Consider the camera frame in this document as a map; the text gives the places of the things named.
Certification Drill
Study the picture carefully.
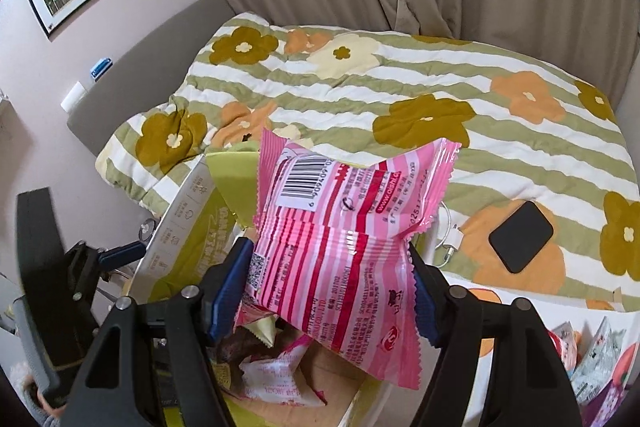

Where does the pink white snack bag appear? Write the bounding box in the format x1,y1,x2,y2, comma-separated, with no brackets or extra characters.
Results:
240,335,326,407

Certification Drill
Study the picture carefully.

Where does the floral striped quilt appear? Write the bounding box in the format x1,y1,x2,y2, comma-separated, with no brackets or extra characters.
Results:
96,13,639,311

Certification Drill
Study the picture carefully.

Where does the green cardboard box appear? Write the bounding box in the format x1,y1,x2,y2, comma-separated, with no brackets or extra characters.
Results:
126,155,390,426

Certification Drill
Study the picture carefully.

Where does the blue white small device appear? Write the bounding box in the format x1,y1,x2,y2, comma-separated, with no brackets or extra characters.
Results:
90,57,113,81

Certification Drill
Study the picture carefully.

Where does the pink striped snack bag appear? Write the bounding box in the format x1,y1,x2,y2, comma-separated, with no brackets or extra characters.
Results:
235,131,460,389

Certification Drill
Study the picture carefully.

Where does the white charger cable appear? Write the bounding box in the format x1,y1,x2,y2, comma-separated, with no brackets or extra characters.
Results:
429,200,464,268

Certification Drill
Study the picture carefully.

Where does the white red shrimp flakes bag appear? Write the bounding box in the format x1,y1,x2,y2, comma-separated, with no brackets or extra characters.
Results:
548,314,639,407

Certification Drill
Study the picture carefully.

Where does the purple snack bag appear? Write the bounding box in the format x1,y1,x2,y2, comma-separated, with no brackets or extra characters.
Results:
582,381,631,427

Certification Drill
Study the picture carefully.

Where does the black phone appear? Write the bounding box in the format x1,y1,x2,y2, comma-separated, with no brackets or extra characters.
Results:
488,200,554,274

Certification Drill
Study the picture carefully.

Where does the grey headboard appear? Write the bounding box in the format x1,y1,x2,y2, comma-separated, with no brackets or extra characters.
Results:
67,0,234,156

